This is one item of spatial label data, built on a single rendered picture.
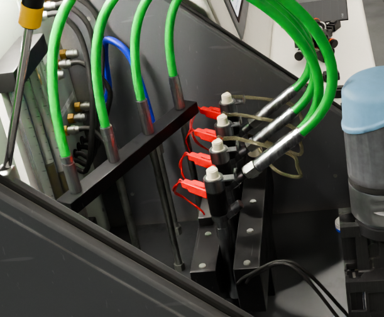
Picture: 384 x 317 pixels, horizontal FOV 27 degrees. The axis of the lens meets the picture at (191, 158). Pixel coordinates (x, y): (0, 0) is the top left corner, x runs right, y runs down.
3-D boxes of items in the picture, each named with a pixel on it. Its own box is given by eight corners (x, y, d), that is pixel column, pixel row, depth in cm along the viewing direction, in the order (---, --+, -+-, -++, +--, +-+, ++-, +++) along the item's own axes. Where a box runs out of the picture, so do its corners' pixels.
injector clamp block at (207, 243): (273, 348, 117) (259, 266, 109) (207, 351, 118) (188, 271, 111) (278, 219, 146) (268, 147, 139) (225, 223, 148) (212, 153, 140)
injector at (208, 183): (258, 300, 117) (237, 179, 107) (225, 302, 118) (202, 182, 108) (259, 287, 119) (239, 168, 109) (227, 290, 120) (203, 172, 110)
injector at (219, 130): (263, 237, 131) (245, 125, 121) (234, 239, 132) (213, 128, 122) (264, 227, 133) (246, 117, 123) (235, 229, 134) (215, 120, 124)
